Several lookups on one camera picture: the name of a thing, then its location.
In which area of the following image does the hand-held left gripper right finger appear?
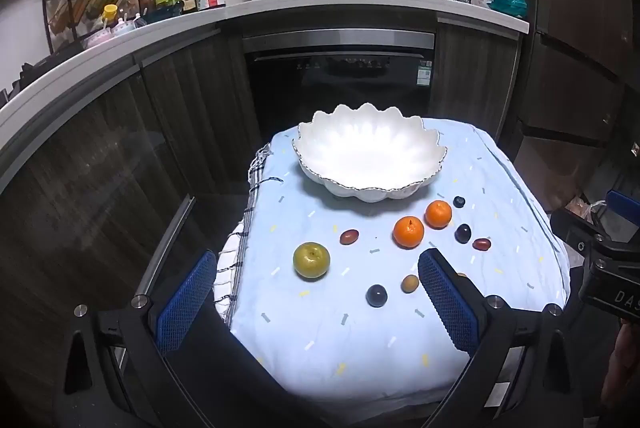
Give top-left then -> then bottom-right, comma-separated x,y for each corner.
418,249 -> 588,428

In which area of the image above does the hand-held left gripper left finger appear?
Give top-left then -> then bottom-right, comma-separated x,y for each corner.
52,250 -> 221,428

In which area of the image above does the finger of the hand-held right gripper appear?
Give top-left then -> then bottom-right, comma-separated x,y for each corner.
550,209 -> 609,260
605,189 -> 640,230

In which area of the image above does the orange mandarin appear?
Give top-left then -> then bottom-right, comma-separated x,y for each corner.
425,200 -> 453,229
392,216 -> 426,249

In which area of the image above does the green apple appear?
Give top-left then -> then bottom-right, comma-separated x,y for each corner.
292,241 -> 331,280

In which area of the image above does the white scalloped bowl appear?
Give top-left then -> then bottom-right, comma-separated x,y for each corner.
292,103 -> 448,204

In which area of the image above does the person's right hand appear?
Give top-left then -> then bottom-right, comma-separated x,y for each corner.
602,323 -> 640,414

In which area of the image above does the plastic bag of potatoes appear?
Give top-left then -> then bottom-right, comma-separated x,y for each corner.
565,195 -> 607,229

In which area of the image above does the white checked cloth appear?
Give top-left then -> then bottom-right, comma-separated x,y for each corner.
214,144 -> 283,330

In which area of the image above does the light blue patterned tablecloth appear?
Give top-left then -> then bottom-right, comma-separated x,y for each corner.
227,117 -> 571,404

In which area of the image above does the dark refrigerator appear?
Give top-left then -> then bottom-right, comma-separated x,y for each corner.
515,0 -> 640,214

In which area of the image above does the teal packet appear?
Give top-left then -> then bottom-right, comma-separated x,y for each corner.
484,0 -> 529,20

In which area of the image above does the black built-in dishwasher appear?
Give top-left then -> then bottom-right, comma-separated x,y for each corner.
241,29 -> 437,146

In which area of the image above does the white kitchen countertop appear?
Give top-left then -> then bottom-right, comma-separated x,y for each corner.
0,0 -> 531,141

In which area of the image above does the black wire rack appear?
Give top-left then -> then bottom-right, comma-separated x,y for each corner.
42,0 -> 142,54

